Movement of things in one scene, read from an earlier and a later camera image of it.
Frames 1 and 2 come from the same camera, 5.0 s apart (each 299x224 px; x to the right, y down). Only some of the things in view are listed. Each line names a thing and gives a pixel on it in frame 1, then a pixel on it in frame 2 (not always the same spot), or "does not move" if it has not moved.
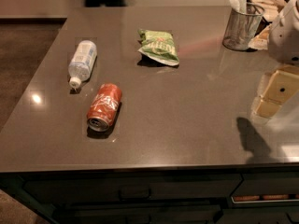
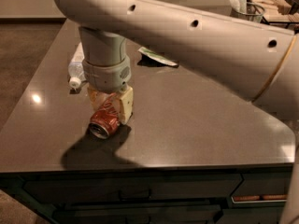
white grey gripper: [285, 36] → [106, 77]
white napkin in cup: [237, 1] does not move
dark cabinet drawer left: [50, 188] does not move
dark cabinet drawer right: [267, 189] does not move
